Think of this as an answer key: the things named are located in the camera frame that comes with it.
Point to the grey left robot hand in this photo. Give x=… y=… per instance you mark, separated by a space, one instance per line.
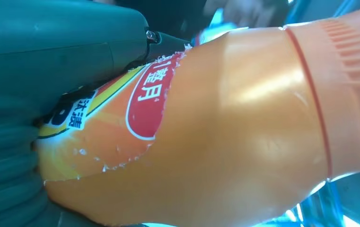
x=57 y=47

